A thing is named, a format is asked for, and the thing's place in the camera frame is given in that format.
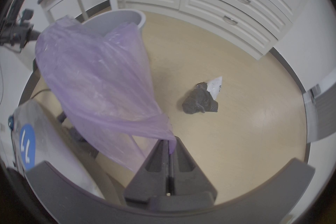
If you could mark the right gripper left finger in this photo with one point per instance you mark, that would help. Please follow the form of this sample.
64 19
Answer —
153 173

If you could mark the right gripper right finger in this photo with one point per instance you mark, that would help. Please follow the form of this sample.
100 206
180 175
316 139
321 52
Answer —
187 173

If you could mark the black plastic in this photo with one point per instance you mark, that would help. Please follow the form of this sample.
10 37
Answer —
198 102

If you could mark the white printed wrapper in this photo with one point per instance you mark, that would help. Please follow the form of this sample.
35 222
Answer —
215 85

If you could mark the purple plastic bag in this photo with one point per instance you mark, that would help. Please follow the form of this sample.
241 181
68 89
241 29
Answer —
99 73

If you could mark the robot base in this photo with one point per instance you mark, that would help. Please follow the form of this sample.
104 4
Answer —
47 139

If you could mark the white trash bin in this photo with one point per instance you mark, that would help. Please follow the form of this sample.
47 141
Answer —
118 18

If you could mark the grey ribbed door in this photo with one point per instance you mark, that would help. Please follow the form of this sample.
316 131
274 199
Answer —
321 112

